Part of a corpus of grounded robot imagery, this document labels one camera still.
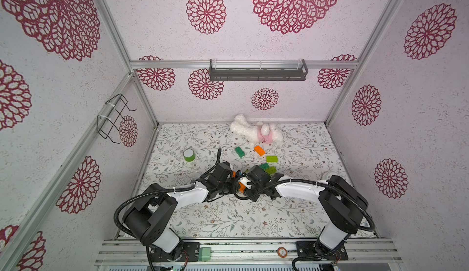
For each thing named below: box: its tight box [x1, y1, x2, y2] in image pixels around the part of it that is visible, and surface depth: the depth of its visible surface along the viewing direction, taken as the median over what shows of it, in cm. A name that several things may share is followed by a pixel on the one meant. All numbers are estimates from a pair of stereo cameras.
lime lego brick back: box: [265, 155, 279, 163], surface depth 105 cm
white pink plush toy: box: [229, 114, 283, 145], surface depth 106 cm
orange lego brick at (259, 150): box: [253, 145, 266, 157], surface depth 108 cm
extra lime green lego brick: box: [265, 166, 278, 176], surface depth 99 cm
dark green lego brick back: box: [234, 146, 245, 158], surface depth 108 cm
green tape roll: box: [182, 148, 197, 162], surface depth 102 cm
